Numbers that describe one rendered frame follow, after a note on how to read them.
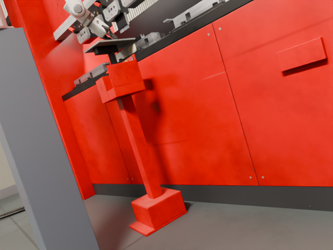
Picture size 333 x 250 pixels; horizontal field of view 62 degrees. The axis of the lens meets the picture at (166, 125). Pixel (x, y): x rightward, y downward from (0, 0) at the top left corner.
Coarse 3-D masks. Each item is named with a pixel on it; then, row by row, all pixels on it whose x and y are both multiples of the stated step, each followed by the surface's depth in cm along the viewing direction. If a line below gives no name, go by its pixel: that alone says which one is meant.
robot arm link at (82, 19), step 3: (66, 3) 155; (66, 6) 156; (66, 9) 157; (69, 9) 156; (87, 9) 161; (69, 12) 158; (87, 12) 160; (90, 12) 162; (72, 15) 160; (84, 15) 159; (87, 15) 160; (78, 18) 159; (81, 18) 159; (84, 18) 160; (81, 21) 161
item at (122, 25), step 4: (124, 12) 172; (120, 16) 174; (124, 16) 172; (116, 20) 178; (120, 20) 175; (124, 20) 173; (116, 24) 179; (120, 24) 176; (124, 24) 174; (128, 24) 173; (120, 28) 177; (124, 28) 176; (120, 32) 180
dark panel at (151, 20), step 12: (168, 0) 209; (180, 0) 201; (192, 0) 195; (144, 12) 229; (156, 12) 220; (168, 12) 212; (180, 12) 204; (132, 24) 243; (144, 24) 233; (156, 24) 224; (168, 24) 215; (120, 36) 258; (132, 36) 247
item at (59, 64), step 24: (24, 0) 222; (24, 24) 219; (48, 24) 232; (48, 48) 229; (72, 48) 243; (48, 72) 226; (72, 72) 240; (48, 96) 224; (72, 144) 230; (72, 168) 230
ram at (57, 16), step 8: (48, 0) 224; (56, 0) 215; (64, 0) 208; (96, 0) 183; (48, 8) 228; (56, 8) 219; (48, 16) 231; (56, 16) 222; (64, 16) 214; (56, 24) 225; (72, 24) 210; (64, 32) 222; (56, 40) 234
